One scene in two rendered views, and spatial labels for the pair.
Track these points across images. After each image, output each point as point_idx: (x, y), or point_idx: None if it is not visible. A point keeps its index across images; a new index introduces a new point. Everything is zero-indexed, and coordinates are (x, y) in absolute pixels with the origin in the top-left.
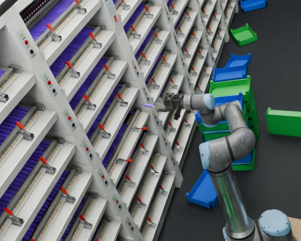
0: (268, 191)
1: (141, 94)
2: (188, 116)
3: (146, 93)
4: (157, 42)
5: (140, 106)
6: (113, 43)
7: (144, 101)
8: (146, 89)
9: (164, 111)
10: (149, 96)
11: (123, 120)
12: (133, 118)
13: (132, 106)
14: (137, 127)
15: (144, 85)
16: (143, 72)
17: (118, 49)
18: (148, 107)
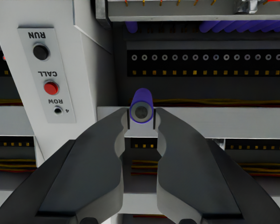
0: None
1: (93, 106)
2: None
3: (48, 88)
4: None
5: (93, 27)
6: (117, 223)
7: (86, 65)
8: (25, 92)
9: (278, 215)
10: (9, 42)
11: None
12: (174, 20)
13: (102, 29)
14: (247, 1)
15: (49, 120)
16: (38, 166)
17: (115, 222)
18: (77, 23)
